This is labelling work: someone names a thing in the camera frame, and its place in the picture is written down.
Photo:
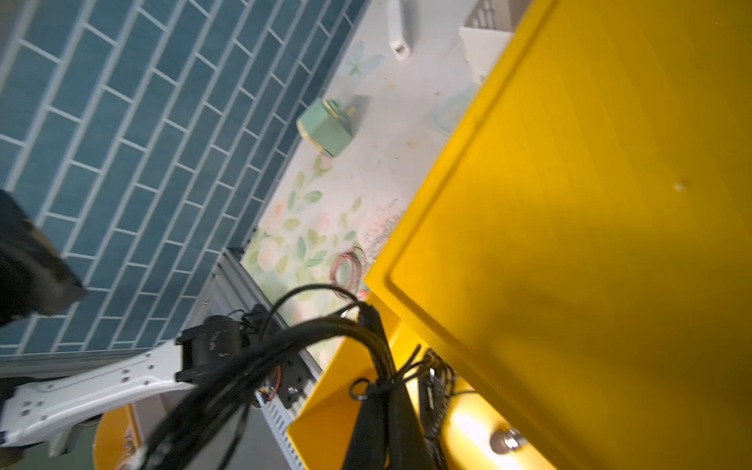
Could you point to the white rectangular small device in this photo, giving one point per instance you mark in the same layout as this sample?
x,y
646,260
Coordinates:
x,y
397,29

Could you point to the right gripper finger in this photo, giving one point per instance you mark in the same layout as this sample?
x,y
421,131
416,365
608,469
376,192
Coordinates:
x,y
387,434

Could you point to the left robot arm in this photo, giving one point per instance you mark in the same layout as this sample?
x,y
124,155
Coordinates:
x,y
35,410

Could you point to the mint green small box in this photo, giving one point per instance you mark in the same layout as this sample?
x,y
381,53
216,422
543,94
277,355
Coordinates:
x,y
326,125

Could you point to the white file organizer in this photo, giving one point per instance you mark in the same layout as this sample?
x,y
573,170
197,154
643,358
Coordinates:
x,y
487,31

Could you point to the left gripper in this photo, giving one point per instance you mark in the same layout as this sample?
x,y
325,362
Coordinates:
x,y
34,277

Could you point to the pink earphones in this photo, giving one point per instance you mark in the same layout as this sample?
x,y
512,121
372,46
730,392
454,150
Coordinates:
x,y
348,270

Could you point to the yellow drawer cabinet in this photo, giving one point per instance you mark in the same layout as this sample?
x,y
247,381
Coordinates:
x,y
581,250

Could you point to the aluminium rail frame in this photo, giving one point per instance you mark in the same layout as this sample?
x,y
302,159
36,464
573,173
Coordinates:
x,y
260,435

